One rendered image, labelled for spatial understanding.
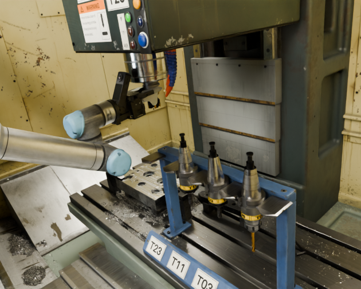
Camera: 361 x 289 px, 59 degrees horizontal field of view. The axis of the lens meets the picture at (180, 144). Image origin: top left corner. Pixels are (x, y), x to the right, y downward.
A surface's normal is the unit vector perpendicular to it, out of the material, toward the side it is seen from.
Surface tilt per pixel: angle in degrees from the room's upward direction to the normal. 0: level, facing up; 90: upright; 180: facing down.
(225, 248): 0
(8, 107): 90
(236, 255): 0
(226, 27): 90
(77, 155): 86
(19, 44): 90
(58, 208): 25
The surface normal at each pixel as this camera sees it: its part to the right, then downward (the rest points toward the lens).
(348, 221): -0.12, -0.92
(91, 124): 0.72, 0.18
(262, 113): -0.76, 0.34
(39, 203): 0.16, -0.75
